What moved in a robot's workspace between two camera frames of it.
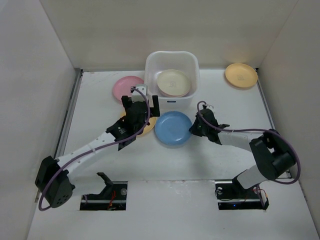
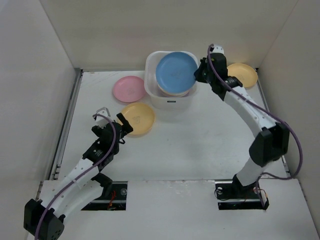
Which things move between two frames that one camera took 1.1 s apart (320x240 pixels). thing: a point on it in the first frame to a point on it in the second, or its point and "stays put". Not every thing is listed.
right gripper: x=200 y=127 to x=202 y=74
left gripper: x=154 y=110 to x=127 y=128
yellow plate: x=241 y=75 stays put
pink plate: x=122 y=86 stays put
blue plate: x=172 y=128 to x=175 y=72
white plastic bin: x=158 y=62 stays put
